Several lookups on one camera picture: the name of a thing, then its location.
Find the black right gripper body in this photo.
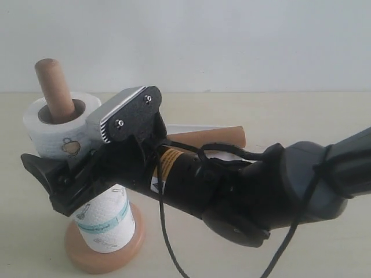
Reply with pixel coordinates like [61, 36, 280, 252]
[51, 129, 220, 220]

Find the printed white paper towel roll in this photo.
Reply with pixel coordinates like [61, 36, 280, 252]
[23, 92, 136, 253]

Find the brown cardboard tube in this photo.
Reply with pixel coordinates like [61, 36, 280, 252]
[167, 125, 247, 151]

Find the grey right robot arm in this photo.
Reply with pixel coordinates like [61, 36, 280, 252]
[21, 123, 370, 247]

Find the wooden paper towel holder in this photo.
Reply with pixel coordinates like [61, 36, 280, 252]
[35, 58, 144, 275]

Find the white rectangular tray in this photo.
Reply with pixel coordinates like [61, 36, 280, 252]
[166, 123, 247, 162]

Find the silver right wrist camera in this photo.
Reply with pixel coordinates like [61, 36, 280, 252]
[86, 86, 166, 144]

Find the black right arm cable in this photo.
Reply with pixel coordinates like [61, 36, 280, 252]
[144, 141, 334, 278]

